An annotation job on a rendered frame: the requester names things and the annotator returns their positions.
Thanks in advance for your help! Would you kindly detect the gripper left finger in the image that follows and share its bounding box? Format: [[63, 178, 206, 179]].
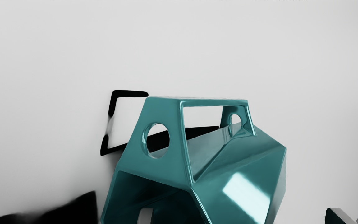
[[0, 191, 99, 224]]

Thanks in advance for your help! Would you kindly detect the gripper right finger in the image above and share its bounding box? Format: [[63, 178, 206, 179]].
[[325, 208, 358, 224]]

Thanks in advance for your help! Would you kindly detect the teal faceted mug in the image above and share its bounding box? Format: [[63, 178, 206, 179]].
[[100, 96, 287, 224]]

